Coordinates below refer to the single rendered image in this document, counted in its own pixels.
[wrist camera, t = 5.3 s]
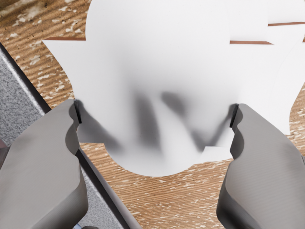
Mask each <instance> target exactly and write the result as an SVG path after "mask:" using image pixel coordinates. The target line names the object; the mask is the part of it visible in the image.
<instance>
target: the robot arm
mask: <svg viewBox="0 0 305 229"><path fill-rule="evenodd" d="M81 123H82V120H81V114H80V110H79V105H78V102H77V99H74V100H73V99H67V100H65V101H64V102H62V103H61V104H59V105H58V106H56V107H55V108H54V109H52V110H51V111H49V112H48V113H46V114H45V115H44V116H42V117H41V118H39V119H38V120H36V121H35V122H34V123H33V124H31V125H30V126H29V127H28V128H27V129H26V130H24V131H23V132H22V133H21V134H20V135H19V136H18V137H17V138H16V140H15V141H14V142H13V143H12V144H11V145H10V146H9V147H5V148H0V229H72V228H73V227H74V226H75V225H76V224H77V223H78V222H79V221H80V220H81V219H82V218H83V217H84V216H85V215H86V213H87V211H88V208H89V203H88V195H87V187H86V183H85V180H84V176H83V173H82V170H81V167H80V163H79V159H78V158H77V157H76V156H75V154H76V152H77V151H78V149H79V148H80V144H79V139H78V136H77V132H76V129H77V127H78V126H79V124H81ZM229 128H232V131H233V132H234V137H233V141H232V144H231V147H230V153H231V155H232V157H233V159H234V160H233V161H232V162H231V163H230V164H229V165H228V168H227V171H226V175H225V178H224V180H223V183H222V186H221V189H220V193H219V197H218V202H217V207H216V216H217V218H218V220H219V221H220V223H221V224H222V225H223V226H224V228H225V229H305V156H303V155H302V154H301V152H300V151H299V150H298V149H297V148H296V147H295V145H294V144H293V143H292V142H291V141H290V140H289V139H288V138H287V137H286V136H285V135H284V134H283V133H282V132H281V131H280V130H279V129H277V128H276V127H275V126H274V125H273V124H272V123H270V122H269V121H267V120H266V119H265V118H264V117H262V116H261V115H260V114H258V113H257V112H256V111H254V110H253V109H252V108H251V107H250V106H248V105H247V104H244V103H240V104H238V103H236V104H235V107H234V110H233V114H232V117H231V122H230V126H229Z"/></svg>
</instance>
